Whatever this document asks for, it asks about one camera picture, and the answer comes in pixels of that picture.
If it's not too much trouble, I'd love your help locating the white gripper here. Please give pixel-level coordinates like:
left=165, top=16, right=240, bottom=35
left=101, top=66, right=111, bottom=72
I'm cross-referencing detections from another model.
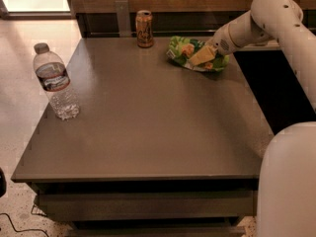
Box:
left=189, top=24, right=238, bottom=66

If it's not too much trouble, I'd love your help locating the green rice chip bag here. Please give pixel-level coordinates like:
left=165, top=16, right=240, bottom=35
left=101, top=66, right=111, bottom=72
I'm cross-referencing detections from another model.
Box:
left=167, top=36, right=229, bottom=72

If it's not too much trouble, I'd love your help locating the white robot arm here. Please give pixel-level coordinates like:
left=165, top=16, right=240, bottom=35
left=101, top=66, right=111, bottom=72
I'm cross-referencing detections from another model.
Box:
left=207, top=0, right=316, bottom=237

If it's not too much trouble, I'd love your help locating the clear plastic water bottle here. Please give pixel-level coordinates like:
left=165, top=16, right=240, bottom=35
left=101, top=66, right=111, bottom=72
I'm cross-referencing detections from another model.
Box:
left=33, top=42, right=80, bottom=120

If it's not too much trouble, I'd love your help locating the orange soda can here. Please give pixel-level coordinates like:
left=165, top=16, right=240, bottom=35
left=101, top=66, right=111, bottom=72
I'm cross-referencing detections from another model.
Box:
left=135, top=10, right=154, bottom=48

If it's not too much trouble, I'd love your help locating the grey drawer cabinet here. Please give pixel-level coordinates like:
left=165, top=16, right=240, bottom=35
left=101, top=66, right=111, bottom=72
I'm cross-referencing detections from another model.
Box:
left=12, top=39, right=272, bottom=237

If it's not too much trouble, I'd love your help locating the black object at left edge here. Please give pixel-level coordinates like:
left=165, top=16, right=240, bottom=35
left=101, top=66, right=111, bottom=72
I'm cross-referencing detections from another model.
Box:
left=0, top=168, right=7, bottom=197

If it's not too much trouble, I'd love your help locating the left metal wall bracket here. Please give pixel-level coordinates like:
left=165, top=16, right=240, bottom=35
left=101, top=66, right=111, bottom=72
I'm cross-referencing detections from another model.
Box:
left=115, top=0, right=131, bottom=38

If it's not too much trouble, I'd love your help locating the black floor cable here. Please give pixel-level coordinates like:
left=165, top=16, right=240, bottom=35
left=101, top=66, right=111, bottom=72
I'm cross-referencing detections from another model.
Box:
left=0, top=212, right=50, bottom=237

